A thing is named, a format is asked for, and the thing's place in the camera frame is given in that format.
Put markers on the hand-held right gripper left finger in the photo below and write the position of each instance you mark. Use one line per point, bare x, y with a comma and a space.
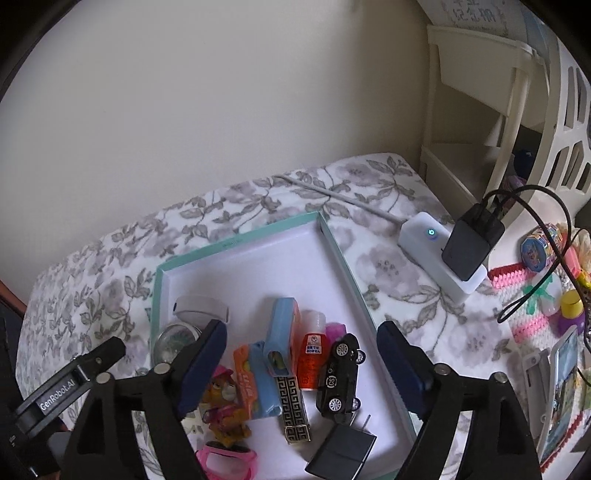
207, 364

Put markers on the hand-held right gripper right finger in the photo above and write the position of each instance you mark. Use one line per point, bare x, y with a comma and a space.
406, 369

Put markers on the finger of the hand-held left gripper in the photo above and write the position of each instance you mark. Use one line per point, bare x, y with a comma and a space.
104, 357

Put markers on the glass jar with metal lid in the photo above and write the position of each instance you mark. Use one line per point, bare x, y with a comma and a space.
173, 346

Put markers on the pink helmet toy figure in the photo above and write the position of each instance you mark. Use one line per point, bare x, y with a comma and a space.
221, 406

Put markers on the orange and blue case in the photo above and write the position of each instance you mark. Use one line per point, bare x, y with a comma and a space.
281, 332
256, 387

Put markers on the cream plastic holder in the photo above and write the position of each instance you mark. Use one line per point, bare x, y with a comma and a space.
196, 424

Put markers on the black toy car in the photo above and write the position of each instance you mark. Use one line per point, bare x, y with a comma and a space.
339, 383

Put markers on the gold patterned lighter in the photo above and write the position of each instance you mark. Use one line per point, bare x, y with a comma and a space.
293, 406

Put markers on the red glue bottle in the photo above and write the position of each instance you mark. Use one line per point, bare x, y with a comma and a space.
311, 355

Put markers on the pink smartwatch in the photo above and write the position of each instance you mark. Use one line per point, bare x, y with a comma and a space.
231, 464

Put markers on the teal cardboard box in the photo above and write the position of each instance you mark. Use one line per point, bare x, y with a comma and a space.
258, 267

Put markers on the white power strip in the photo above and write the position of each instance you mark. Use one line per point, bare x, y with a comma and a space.
420, 240

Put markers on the black power adapter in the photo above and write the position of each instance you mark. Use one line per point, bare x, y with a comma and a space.
466, 249

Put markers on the grey floral blanket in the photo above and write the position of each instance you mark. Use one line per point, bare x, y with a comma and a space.
231, 203

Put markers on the colourful round tin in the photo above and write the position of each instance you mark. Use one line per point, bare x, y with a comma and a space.
538, 251

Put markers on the yellow and purple toy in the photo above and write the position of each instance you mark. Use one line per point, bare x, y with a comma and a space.
571, 304

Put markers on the cream lattice basket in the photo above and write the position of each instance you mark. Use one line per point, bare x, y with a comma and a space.
561, 115

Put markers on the cream wooden shelf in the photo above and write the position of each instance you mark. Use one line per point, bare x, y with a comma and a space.
475, 60

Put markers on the white printed booklet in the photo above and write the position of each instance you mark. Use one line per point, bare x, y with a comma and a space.
475, 18

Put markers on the orange-brown bed frame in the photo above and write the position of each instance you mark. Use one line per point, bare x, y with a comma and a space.
9, 295

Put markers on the white photo frame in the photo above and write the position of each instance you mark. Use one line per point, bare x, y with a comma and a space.
563, 392

